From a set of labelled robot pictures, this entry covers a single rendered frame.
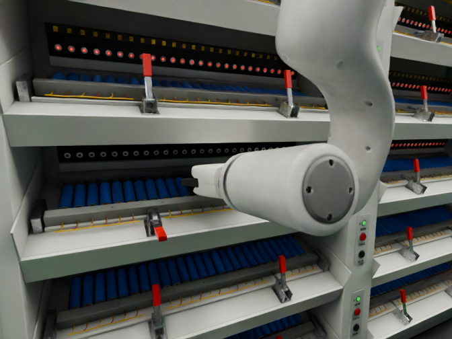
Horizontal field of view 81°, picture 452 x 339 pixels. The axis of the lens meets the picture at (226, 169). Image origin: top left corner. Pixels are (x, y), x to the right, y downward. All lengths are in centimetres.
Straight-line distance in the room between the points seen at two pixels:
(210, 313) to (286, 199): 40
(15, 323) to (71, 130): 27
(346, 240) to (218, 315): 33
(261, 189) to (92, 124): 26
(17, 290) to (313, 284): 56
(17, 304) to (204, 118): 37
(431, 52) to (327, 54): 64
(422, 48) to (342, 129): 53
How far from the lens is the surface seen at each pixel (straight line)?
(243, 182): 29
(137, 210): 48
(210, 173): 38
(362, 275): 77
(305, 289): 68
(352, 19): 26
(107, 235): 47
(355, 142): 33
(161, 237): 39
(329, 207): 25
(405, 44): 79
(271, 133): 51
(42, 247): 47
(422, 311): 110
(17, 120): 43
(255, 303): 62
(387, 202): 77
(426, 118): 86
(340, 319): 78
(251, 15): 52
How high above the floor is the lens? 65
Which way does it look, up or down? 8 degrees down
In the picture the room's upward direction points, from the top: straight up
